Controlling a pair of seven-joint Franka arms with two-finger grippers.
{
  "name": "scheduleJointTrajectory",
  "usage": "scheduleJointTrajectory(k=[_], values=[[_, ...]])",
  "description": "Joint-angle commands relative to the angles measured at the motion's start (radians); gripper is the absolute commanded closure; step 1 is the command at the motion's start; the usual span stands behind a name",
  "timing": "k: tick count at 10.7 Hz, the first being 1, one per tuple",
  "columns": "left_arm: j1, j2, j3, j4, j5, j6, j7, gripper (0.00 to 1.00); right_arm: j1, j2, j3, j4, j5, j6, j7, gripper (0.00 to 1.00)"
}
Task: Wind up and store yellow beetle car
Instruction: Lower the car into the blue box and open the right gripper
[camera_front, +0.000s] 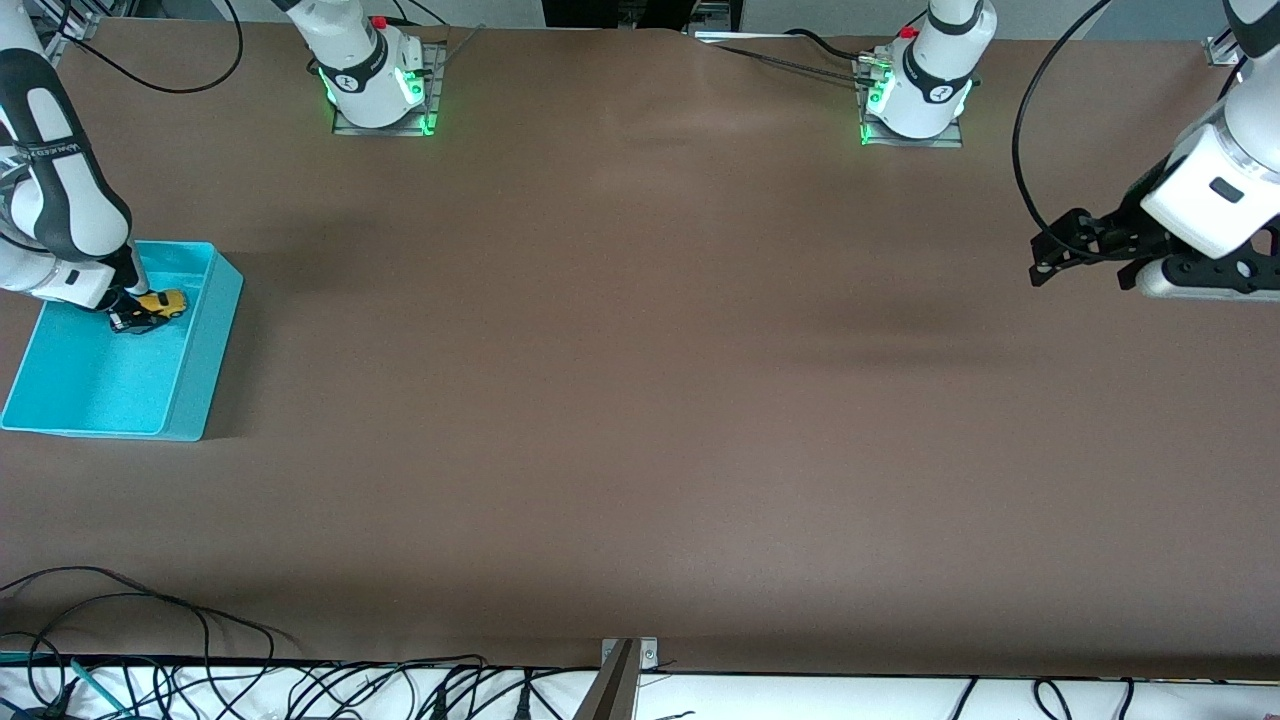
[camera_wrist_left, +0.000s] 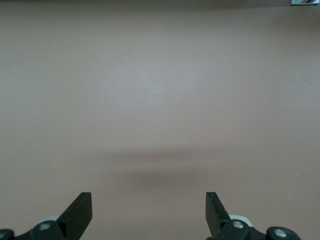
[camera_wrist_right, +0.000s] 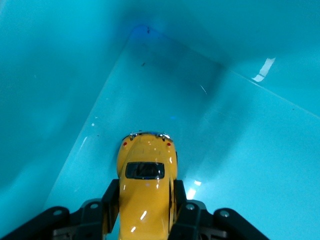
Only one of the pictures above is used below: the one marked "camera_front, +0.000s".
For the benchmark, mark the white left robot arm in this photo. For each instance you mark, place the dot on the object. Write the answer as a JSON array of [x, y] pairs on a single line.
[[1220, 190]]

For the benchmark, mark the aluminium frame rack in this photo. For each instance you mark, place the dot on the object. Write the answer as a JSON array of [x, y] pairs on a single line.
[[70, 20]]

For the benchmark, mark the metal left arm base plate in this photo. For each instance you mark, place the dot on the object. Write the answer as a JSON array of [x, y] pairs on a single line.
[[950, 135]]

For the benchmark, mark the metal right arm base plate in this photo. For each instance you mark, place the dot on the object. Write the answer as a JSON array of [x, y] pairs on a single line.
[[435, 90]]

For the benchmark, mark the grey camera mount pole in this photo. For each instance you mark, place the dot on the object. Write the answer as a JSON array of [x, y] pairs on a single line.
[[610, 690]]

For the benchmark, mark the dark monitor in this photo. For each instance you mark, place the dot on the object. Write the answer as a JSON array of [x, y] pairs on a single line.
[[640, 12]]

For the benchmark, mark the small metal edge bracket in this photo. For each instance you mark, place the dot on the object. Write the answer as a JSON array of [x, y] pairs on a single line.
[[648, 652]]

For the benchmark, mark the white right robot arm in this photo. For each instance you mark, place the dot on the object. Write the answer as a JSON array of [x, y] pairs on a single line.
[[60, 190]]

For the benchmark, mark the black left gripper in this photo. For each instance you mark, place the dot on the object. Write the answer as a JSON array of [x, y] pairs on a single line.
[[1122, 234]]

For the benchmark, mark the turquoise plastic bin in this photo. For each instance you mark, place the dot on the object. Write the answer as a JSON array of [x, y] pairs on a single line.
[[100, 380]]

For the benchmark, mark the yellow beetle toy car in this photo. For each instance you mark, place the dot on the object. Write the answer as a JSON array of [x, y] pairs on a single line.
[[168, 301]]

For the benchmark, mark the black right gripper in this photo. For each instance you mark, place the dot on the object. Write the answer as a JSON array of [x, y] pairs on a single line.
[[127, 279]]

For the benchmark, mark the brown table cover mat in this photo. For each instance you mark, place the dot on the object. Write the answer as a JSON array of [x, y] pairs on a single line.
[[600, 400]]

